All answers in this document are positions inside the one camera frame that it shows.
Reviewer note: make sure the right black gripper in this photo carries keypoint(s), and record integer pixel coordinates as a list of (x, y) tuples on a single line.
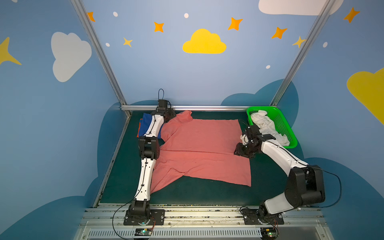
[(242, 150)]

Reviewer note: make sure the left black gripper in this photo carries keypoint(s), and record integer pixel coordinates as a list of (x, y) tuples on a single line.
[(167, 112)]

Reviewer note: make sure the pink t shirt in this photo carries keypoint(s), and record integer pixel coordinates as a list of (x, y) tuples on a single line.
[(201, 149)]

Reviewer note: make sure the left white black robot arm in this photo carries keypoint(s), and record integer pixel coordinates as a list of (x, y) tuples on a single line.
[(149, 151)]

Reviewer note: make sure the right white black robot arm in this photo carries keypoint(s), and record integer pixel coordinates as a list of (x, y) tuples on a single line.
[(305, 183)]

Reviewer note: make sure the white grey t shirt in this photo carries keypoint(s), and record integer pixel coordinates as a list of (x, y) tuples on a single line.
[(267, 126)]

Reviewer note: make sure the folded blue t shirt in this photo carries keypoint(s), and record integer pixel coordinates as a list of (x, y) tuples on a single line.
[(147, 124)]

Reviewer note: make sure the green plastic basket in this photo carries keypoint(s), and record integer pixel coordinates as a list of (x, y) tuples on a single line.
[(281, 124)]

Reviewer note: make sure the folded orange t shirt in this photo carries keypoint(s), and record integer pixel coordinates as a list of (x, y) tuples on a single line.
[(139, 128)]

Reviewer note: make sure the right circuit board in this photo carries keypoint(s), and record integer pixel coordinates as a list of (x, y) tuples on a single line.
[(269, 233)]

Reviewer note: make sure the left green circuit board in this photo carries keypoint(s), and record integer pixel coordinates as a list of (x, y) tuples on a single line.
[(143, 232)]

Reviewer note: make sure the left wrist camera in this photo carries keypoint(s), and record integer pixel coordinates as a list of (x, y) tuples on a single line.
[(162, 105)]

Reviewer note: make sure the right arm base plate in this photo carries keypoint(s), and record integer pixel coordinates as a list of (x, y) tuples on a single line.
[(260, 217)]

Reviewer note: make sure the left aluminium frame post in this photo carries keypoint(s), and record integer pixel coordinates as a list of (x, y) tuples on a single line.
[(88, 26)]

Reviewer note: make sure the aluminium frame post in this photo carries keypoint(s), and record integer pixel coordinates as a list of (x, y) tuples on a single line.
[(304, 50), (88, 26)]

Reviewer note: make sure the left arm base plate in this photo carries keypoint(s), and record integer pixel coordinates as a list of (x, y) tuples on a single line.
[(156, 216)]

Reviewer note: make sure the aluminium rail base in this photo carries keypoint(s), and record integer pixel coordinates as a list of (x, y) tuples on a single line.
[(184, 222)]

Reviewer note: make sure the right aluminium frame post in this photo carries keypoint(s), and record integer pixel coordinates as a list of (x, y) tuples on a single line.
[(304, 50)]

